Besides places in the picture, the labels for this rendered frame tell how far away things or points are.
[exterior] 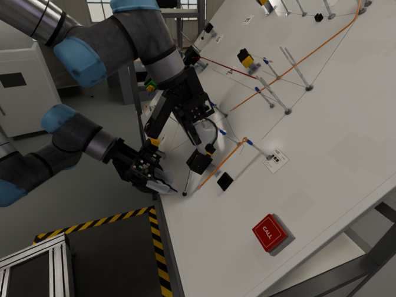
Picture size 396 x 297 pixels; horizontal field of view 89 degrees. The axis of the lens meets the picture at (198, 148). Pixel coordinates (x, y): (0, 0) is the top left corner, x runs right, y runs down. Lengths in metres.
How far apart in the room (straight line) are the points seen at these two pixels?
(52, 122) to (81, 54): 0.22
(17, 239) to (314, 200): 2.07
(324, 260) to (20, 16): 0.94
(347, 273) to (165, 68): 0.76
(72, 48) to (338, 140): 0.49
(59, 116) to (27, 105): 2.89
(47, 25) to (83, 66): 0.14
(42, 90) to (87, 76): 2.98
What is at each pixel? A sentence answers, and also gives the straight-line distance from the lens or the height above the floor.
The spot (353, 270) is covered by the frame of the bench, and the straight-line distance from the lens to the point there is 0.85.
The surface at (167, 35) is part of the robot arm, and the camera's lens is 0.42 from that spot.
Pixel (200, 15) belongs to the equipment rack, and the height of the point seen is 1.43.
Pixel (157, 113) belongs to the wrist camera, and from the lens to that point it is 0.46.
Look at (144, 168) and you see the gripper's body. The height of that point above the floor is 1.12.
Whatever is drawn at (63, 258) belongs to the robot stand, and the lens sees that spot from 1.59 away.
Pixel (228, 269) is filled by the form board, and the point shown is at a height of 0.98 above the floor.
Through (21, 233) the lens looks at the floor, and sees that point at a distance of 2.21.
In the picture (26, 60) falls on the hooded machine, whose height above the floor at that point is 0.97.
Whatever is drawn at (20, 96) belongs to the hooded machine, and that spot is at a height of 0.57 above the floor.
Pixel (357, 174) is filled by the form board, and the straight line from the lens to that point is 0.45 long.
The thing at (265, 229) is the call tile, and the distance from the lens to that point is 0.44.
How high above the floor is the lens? 1.45
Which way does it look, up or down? 34 degrees down
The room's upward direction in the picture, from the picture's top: straight up
